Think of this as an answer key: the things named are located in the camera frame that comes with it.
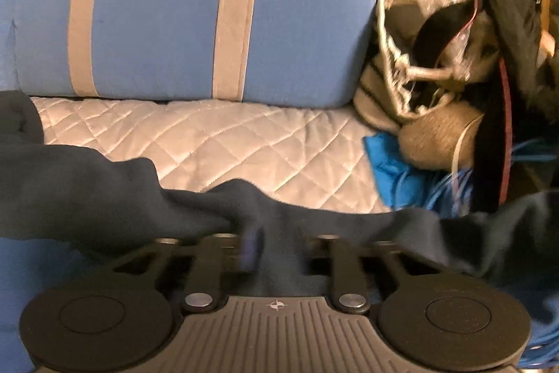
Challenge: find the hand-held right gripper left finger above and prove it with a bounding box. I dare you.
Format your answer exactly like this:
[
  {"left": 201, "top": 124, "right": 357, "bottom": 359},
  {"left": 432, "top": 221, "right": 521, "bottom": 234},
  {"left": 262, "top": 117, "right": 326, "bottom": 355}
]
[{"left": 109, "top": 230, "right": 265, "bottom": 313}]

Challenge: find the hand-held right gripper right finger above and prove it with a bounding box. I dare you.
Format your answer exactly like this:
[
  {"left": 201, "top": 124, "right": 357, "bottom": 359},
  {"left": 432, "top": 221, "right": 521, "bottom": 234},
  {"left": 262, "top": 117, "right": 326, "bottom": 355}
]
[{"left": 307, "top": 233, "right": 441, "bottom": 315}]

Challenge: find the blue and navy fleece jacket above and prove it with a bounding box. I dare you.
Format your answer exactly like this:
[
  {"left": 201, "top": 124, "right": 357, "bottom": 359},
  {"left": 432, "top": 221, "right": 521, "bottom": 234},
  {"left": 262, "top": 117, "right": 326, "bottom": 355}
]
[{"left": 0, "top": 90, "right": 559, "bottom": 360}]

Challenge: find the bright blue cloth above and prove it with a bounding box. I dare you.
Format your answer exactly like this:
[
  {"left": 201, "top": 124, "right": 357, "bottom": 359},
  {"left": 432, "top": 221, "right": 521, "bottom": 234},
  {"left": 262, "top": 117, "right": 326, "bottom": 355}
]
[{"left": 363, "top": 132, "right": 442, "bottom": 212}]

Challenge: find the grey quilted bedspread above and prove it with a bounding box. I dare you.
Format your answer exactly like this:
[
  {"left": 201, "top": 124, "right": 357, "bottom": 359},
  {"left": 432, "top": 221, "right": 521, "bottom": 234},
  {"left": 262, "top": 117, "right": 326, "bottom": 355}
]
[{"left": 28, "top": 95, "right": 391, "bottom": 214}]

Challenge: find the beige knit item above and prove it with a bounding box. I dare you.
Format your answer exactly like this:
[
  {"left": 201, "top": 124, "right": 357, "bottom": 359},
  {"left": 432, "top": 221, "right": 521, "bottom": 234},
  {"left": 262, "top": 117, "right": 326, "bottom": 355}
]
[{"left": 399, "top": 102, "right": 485, "bottom": 173}]

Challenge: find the black garment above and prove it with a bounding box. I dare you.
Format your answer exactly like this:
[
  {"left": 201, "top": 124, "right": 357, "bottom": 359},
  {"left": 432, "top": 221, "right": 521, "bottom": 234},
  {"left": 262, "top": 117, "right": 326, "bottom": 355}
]
[{"left": 482, "top": 0, "right": 559, "bottom": 116}]

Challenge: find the blue cable coil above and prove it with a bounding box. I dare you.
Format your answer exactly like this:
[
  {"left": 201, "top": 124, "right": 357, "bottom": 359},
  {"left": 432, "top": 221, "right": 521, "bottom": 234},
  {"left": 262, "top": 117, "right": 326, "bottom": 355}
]
[{"left": 426, "top": 137, "right": 559, "bottom": 221}]

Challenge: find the grey striped bag with straps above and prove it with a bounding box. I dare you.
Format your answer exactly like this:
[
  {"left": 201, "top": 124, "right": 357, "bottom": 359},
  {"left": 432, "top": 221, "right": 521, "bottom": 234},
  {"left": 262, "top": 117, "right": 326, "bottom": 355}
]
[{"left": 353, "top": 0, "right": 442, "bottom": 133}]

